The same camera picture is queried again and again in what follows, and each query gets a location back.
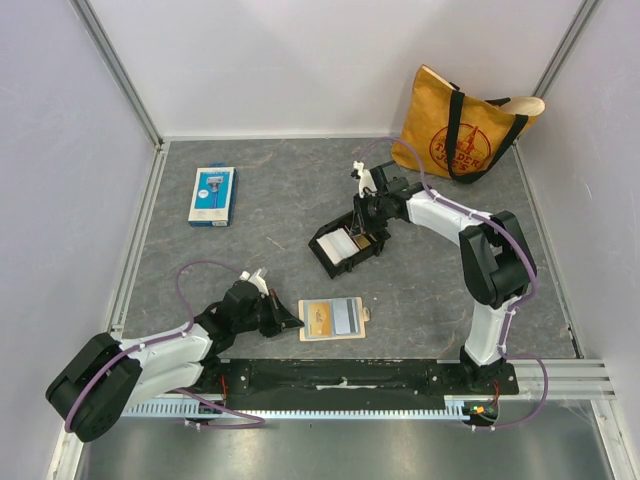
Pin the grey slotted cable duct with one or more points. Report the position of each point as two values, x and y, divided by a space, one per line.
180 407

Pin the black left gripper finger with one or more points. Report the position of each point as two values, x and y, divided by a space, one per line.
288 321
277 307

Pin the gold VIP card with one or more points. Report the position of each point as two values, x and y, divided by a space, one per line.
362 241
318 319

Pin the black plastic card box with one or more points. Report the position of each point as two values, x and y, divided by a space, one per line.
346 266

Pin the aluminium corner post right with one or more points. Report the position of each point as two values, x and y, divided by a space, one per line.
566 45

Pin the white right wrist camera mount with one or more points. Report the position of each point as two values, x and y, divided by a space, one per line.
366 184

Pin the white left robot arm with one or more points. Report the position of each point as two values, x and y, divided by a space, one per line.
107 376

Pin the beige leather card holder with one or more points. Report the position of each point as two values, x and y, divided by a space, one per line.
363 317

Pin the blue razor package box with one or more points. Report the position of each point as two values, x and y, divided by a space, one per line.
213 197

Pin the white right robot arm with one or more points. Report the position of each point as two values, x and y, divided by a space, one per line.
498 269

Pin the yellow Trader Joe's tote bag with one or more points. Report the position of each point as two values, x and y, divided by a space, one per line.
450 134

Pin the aluminium corner post left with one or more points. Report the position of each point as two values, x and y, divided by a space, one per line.
107 51

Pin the stack of white cards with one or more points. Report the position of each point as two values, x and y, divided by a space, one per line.
338 246

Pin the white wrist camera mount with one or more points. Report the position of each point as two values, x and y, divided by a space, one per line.
366 184
258 279

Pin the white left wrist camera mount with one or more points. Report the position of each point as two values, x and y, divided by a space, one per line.
258 279

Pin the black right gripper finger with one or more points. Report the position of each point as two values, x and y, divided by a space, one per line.
374 231
357 225

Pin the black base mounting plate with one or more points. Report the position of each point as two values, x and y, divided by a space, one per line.
261 384

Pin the aluminium corner post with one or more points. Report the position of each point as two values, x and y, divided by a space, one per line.
107 51
566 45

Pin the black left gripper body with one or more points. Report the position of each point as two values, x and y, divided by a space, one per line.
268 323

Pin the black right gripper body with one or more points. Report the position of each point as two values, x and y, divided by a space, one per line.
361 209

